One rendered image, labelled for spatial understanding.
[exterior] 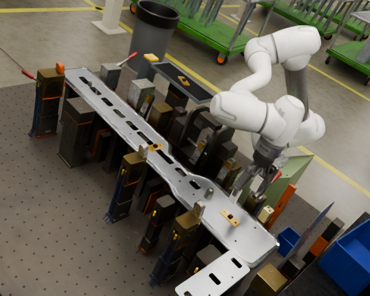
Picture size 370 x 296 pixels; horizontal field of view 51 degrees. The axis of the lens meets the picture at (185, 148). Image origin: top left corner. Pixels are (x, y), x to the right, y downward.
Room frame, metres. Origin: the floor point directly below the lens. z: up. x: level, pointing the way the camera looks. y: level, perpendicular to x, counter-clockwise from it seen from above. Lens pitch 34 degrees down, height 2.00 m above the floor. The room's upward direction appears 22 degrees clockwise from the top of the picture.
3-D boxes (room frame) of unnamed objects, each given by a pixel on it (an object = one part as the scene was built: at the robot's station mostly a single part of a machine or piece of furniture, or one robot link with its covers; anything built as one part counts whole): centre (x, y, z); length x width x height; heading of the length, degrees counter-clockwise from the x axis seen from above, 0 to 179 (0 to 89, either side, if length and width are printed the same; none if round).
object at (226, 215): (1.14, -0.27, 1.01); 0.08 x 0.04 x 0.01; 57
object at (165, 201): (1.10, 0.00, 0.84); 0.10 x 0.05 x 0.29; 147
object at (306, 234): (0.99, -0.48, 1.17); 0.12 x 0.01 x 0.34; 147
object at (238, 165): (1.41, -0.23, 0.88); 0.11 x 0.07 x 0.37; 147
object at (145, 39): (4.25, 0.84, 0.36); 0.50 x 0.50 x 0.73
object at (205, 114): (1.52, -0.07, 0.94); 0.18 x 0.13 x 0.49; 57
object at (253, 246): (1.40, 0.15, 1.00); 1.38 x 0.22 x 0.02; 57
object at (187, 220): (0.99, -0.10, 0.87); 0.12 x 0.07 x 0.35; 147
